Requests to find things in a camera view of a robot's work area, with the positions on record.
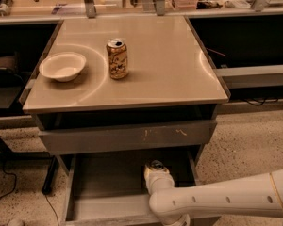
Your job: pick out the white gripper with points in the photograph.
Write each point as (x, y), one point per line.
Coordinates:
(156, 178)

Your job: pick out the silver redbull can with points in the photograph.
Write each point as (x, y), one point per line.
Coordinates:
(156, 165)

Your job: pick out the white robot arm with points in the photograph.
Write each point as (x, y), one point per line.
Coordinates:
(259, 195)

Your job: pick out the open grey middle drawer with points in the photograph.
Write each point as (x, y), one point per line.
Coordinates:
(108, 189)

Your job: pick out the grey top drawer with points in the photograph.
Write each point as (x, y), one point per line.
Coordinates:
(127, 137)

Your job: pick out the grey drawer cabinet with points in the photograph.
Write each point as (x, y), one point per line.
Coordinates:
(170, 79)

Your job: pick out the gold patterned soda can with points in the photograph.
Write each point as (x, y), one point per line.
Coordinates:
(117, 58)

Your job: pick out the white bowl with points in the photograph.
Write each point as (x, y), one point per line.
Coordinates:
(63, 67)

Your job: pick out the grey metal rail right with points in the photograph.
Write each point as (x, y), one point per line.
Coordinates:
(252, 77)

